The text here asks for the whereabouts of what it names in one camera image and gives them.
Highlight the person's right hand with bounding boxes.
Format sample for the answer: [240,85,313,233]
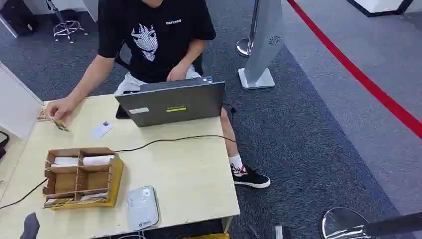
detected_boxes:
[45,97,79,120]

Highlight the person's left hand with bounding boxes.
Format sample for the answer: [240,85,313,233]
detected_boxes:
[166,62,191,82]

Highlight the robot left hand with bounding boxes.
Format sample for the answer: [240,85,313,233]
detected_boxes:
[19,212,41,239]

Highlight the stack of patterned cards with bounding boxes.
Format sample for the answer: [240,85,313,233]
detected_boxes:
[36,105,51,122]

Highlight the grey laptop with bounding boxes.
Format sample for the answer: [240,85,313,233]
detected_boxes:
[115,76,227,128]

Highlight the patterned cards in box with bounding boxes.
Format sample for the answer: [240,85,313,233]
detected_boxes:
[79,192,108,203]
[45,197,75,209]

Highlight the person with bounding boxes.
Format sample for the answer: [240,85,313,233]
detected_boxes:
[45,0,271,189]

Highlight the white partition panel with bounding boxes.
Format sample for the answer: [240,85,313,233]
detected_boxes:
[0,60,43,139]

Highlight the white card with print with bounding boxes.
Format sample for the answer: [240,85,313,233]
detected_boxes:
[90,120,115,140]

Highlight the white card bundle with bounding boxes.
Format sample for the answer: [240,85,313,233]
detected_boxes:
[51,157,80,168]
[82,154,115,167]

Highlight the black object beside desk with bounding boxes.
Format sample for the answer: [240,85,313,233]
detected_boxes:
[0,130,10,161]

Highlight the chrome chair base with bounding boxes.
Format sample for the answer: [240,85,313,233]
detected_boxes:
[45,0,90,44]

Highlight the wooden card box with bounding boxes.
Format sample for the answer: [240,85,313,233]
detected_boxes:
[42,147,125,211]

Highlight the black bag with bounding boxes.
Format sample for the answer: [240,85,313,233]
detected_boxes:
[0,0,39,37]

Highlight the white table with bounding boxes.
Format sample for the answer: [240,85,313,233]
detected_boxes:
[22,0,100,23]

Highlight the grey rounded flat device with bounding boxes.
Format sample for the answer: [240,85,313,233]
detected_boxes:
[126,185,161,232]

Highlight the yellow object under desk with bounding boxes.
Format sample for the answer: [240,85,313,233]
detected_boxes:
[184,233,231,239]

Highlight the red barrier belt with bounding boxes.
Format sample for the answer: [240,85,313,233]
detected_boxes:
[286,0,422,140]

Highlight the white platform with black edge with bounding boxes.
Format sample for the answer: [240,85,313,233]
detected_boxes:
[345,0,415,18]

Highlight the large chrome stanchion base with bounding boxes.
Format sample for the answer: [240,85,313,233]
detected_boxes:
[321,207,375,239]

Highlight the dark stanchion pole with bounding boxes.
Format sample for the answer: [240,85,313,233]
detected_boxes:
[363,212,422,238]

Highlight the short black laptop cable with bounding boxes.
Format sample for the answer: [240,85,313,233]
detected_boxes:
[221,103,237,116]

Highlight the long black cable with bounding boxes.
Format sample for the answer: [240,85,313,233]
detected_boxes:
[0,134,237,211]

